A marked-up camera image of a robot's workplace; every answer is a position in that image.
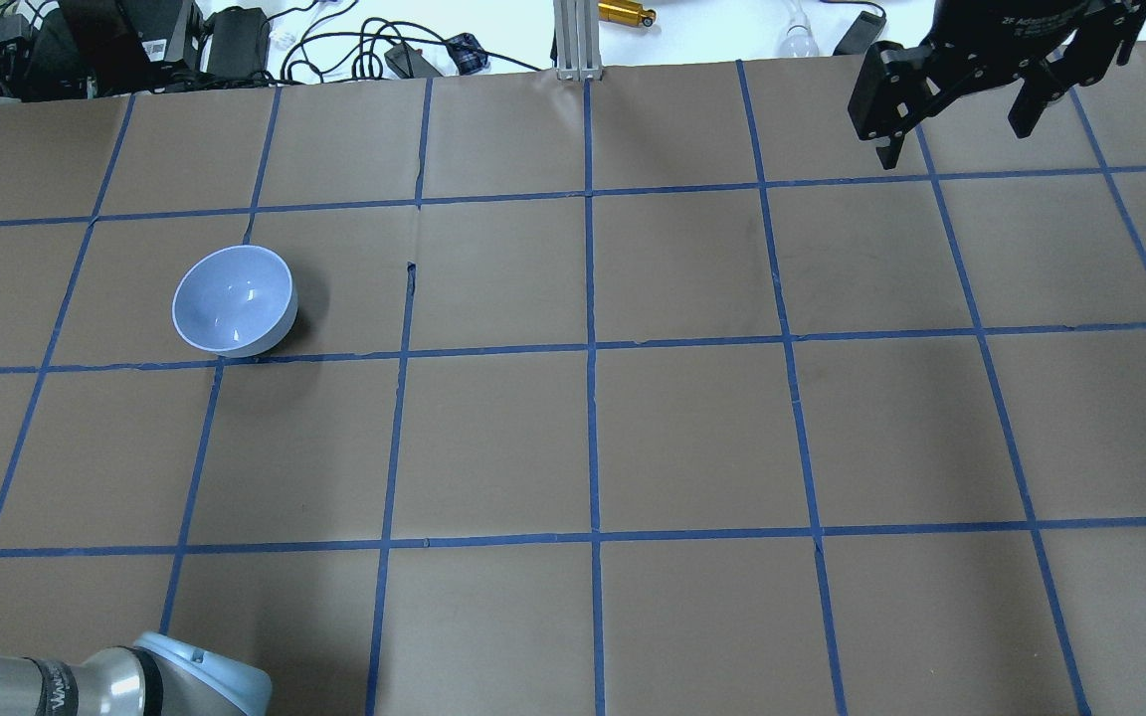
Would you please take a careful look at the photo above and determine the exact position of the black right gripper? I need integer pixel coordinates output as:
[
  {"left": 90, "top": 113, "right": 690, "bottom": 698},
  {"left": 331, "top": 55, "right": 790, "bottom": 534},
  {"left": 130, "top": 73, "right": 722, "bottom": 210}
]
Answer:
[{"left": 847, "top": 1, "right": 1146, "bottom": 171}]

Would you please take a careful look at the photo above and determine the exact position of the blue bowl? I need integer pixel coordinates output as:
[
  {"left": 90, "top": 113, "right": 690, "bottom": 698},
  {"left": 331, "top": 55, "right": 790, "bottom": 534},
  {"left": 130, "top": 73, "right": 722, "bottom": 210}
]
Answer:
[{"left": 171, "top": 245, "right": 299, "bottom": 359}]

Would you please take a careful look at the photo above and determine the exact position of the white light bulb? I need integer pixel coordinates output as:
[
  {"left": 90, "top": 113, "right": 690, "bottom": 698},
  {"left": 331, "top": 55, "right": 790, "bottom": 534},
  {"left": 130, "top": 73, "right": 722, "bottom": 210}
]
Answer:
[{"left": 778, "top": 1, "right": 821, "bottom": 58}]

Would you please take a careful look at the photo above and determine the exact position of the yellow cylindrical tool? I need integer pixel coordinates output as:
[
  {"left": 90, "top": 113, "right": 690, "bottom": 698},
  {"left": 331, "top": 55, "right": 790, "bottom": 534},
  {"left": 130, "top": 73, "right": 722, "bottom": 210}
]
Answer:
[{"left": 599, "top": 0, "right": 657, "bottom": 27}]

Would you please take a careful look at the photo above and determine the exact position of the brown paper table cover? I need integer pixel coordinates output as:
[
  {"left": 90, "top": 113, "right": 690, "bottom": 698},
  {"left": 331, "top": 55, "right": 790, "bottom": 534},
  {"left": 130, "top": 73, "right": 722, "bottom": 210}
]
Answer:
[{"left": 0, "top": 44, "right": 1146, "bottom": 715}]

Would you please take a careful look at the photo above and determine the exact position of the black power adapter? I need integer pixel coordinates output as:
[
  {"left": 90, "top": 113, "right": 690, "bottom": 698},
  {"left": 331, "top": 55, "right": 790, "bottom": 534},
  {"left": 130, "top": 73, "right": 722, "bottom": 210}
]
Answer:
[{"left": 204, "top": 6, "right": 270, "bottom": 79}]

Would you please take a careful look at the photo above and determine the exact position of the aluminium frame post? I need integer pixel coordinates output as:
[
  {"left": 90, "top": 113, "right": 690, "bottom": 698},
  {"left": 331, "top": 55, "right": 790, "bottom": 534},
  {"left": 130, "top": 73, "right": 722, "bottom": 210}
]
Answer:
[{"left": 554, "top": 0, "right": 602, "bottom": 82}]

